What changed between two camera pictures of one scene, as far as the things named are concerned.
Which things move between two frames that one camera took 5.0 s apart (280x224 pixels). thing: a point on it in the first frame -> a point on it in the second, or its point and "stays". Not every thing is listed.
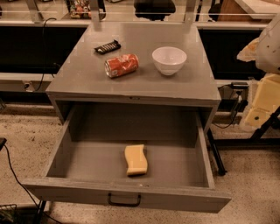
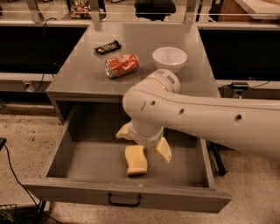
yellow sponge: [137, 163] stays
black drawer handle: [123, 205] stays
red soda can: [120, 66] stays
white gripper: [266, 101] -> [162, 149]
